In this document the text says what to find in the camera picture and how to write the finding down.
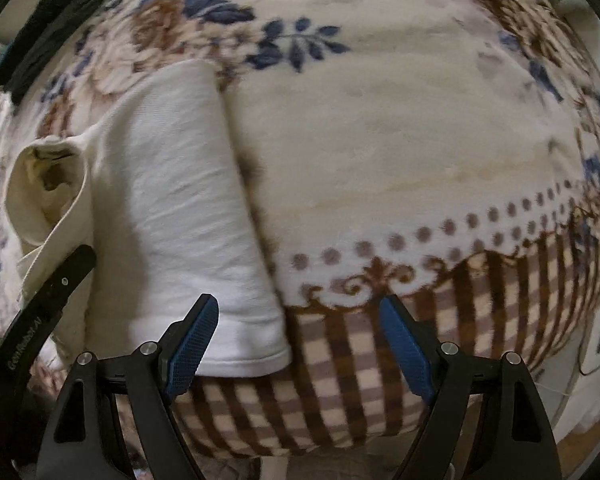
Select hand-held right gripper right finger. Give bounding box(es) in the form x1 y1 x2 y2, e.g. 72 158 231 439
379 294 563 480

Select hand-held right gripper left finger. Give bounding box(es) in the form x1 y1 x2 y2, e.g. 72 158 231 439
39 293 220 480

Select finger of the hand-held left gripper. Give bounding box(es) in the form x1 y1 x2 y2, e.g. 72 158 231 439
0 244 97 426

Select white pants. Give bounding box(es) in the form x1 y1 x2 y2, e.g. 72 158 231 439
5 59 293 378

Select floral bed blanket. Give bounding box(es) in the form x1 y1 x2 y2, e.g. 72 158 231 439
0 0 600 461

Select folded dark blue jeans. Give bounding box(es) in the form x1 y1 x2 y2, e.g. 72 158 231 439
0 0 128 101

